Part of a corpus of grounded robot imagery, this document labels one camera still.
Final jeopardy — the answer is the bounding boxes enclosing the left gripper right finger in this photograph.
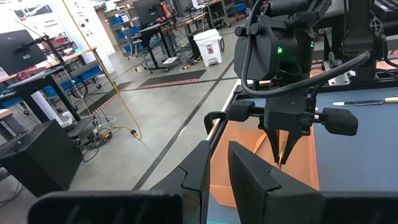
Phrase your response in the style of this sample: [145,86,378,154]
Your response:
[228,141,398,224]

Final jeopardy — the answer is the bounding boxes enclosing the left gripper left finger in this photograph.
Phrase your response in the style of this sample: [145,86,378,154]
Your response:
[29,140,211,224]

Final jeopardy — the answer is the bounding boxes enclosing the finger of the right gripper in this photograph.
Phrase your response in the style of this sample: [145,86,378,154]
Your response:
[266,129,280,163]
[282,132,302,165]

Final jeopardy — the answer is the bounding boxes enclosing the wooden chopstick utensil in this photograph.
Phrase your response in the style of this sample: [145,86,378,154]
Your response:
[279,130,285,171]

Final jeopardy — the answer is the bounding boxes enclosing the orange translucent plastic bin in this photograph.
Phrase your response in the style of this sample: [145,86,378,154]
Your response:
[210,119,320,208]

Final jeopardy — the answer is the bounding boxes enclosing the grey metal mounting plate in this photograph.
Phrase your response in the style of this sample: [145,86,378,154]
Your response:
[323,51,351,86]

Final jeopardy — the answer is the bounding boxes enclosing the white trash bin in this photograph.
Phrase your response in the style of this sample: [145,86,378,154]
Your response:
[193,28,224,68]

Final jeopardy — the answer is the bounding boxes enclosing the black red-striped floor mat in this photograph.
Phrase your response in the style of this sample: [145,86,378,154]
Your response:
[136,68,208,91]
[78,80,135,118]

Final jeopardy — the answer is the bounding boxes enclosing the black wheeled cart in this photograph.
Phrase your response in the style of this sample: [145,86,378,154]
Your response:
[205,0,251,29]

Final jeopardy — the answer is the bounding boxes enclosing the paper sheet on floor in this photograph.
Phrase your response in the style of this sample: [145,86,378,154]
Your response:
[162,55,180,65]

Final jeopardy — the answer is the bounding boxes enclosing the black standing desk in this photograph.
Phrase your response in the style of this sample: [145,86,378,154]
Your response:
[136,11,208,75]

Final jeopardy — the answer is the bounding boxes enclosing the office chair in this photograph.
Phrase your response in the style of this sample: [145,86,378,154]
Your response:
[123,27,152,71]

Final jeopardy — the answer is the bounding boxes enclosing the black speaker box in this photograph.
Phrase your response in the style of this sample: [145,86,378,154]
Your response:
[0,119,84,198]

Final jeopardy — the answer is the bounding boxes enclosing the blue storage crate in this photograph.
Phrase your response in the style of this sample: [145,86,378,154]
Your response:
[60,64,103,84]

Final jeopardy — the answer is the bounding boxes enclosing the black desk monitor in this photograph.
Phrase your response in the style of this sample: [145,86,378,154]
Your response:
[132,0,166,29]

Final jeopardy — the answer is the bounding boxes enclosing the wooden desk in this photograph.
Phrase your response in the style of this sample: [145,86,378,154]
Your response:
[0,45,98,85]

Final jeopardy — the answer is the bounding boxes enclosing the white column with signs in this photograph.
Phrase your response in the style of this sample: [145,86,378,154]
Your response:
[61,0,116,75]

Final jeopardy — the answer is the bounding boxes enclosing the white poster board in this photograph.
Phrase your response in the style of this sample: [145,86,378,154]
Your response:
[11,2,68,40]

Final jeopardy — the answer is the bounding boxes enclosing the black metal table frame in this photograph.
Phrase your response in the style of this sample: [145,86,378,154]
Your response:
[203,74,398,156]

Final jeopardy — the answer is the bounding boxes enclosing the black right camera cable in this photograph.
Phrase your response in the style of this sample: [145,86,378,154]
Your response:
[241,0,371,99]

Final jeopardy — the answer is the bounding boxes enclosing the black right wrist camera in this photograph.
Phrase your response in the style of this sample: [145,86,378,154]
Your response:
[233,14,300,82]

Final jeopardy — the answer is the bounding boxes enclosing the cream handle knife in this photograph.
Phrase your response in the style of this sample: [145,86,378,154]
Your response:
[332,96,398,106]

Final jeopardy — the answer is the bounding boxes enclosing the floor cable pile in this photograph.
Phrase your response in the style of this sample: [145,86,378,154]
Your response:
[70,114,121,163]

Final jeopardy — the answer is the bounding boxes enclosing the yellow hanging cable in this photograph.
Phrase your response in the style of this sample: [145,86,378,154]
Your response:
[61,0,143,140]

